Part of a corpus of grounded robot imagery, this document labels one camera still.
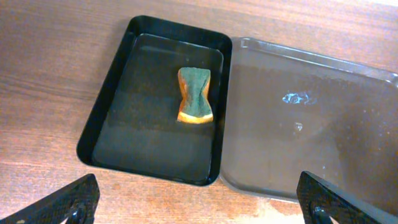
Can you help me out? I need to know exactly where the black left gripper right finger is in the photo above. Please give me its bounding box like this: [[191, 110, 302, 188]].
[[296, 171, 397, 224]]

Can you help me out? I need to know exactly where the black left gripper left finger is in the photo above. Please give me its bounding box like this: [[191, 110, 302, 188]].
[[1, 174, 100, 224]]

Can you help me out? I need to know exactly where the orange green scrub sponge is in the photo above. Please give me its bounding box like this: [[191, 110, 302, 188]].
[[177, 67, 214, 124]]

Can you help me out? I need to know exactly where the black water basin tray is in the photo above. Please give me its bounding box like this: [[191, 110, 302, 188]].
[[76, 16, 233, 186]]

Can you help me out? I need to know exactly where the brown serving tray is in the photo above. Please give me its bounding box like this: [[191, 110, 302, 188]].
[[220, 37, 397, 214]]

